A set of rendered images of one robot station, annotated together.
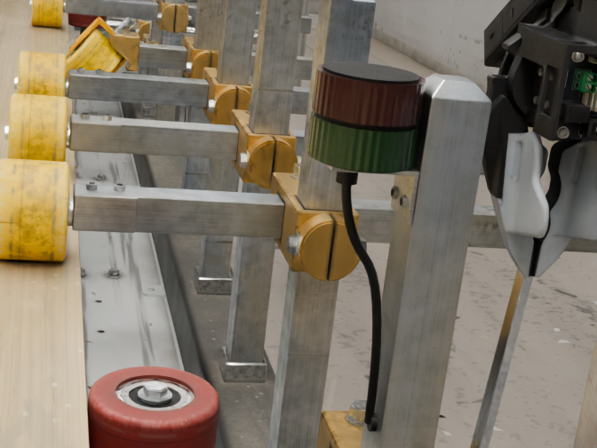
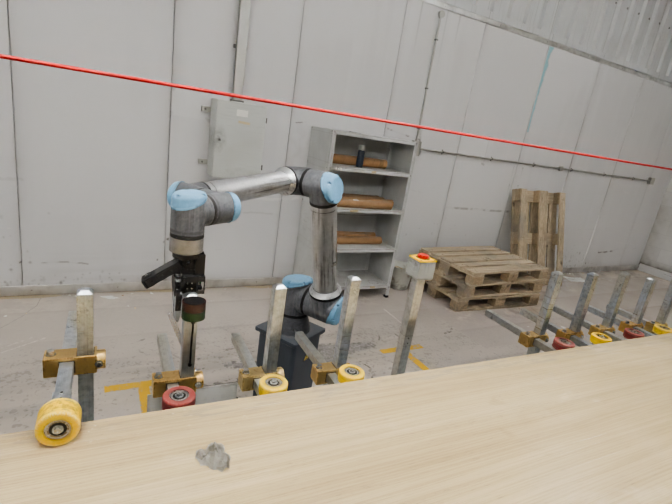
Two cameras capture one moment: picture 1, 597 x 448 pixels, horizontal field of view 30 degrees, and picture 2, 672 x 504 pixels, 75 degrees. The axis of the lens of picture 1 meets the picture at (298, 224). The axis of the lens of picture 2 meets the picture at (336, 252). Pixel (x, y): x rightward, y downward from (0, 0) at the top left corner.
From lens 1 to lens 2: 1.27 m
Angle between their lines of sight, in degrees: 99
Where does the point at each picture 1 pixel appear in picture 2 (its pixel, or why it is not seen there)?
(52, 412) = (188, 411)
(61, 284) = (91, 424)
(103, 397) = (184, 401)
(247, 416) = not seen: hidden behind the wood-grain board
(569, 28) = (188, 273)
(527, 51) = (187, 281)
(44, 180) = (72, 404)
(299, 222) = (97, 358)
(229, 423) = not seen: hidden behind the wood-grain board
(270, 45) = not seen: outside the picture
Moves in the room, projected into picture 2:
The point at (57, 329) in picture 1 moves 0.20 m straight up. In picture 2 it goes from (133, 419) to (135, 341)
